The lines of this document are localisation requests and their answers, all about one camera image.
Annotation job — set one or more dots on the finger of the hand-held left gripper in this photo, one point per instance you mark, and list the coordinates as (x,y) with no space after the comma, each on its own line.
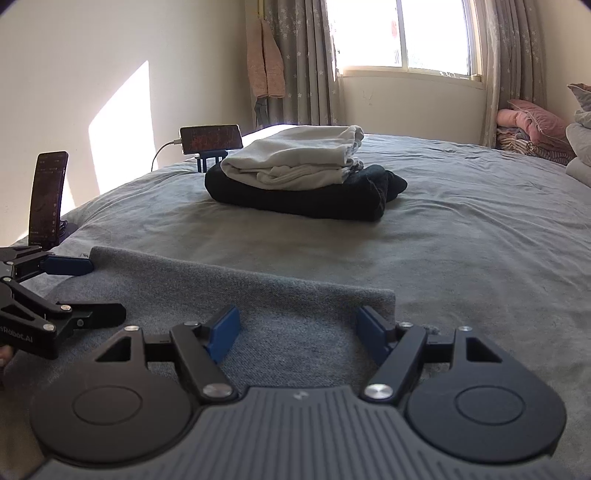
(92,316)
(69,266)

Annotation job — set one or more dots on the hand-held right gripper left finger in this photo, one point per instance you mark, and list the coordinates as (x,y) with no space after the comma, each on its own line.
(226,330)

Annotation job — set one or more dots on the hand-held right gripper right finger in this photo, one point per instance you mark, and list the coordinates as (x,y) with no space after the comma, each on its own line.
(374,332)

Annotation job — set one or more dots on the grey patterned knit sweater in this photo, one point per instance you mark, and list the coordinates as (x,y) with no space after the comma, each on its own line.
(277,314)

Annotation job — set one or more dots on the person's left hand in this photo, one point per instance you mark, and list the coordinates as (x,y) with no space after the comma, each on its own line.
(4,357)

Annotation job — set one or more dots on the upright smartphone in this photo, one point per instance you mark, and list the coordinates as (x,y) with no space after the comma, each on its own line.
(46,198)

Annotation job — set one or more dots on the bed with grey sheet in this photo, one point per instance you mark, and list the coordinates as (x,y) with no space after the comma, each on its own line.
(461,230)

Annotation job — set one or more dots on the folded dark garment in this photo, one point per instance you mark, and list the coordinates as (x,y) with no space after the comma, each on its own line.
(300,203)

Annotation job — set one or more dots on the blue chair-shaped phone stand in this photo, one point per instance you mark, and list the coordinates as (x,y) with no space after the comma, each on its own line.
(205,159)

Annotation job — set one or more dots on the folded white garment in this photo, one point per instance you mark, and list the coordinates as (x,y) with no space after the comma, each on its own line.
(286,157)

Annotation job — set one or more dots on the sideways smartphone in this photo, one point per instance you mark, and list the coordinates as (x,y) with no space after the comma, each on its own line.
(210,138)

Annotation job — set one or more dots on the striped folded blanket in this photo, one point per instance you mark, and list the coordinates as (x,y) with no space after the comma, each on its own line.
(521,145)

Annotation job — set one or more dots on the pink pillows pile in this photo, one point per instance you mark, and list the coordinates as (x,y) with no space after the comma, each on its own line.
(540,120)

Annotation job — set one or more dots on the pink hanging jacket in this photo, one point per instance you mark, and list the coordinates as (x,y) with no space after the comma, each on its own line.
(265,60)

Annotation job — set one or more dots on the folded light grey quilt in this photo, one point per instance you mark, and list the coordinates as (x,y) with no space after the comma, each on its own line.
(581,152)

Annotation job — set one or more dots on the grey star-patterned curtain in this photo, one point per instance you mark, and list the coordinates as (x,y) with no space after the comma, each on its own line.
(512,55)
(300,55)

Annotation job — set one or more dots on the window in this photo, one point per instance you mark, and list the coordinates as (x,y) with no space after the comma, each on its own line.
(429,32)

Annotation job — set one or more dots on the grey pillow with pink trim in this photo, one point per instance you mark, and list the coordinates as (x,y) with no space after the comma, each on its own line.
(581,104)

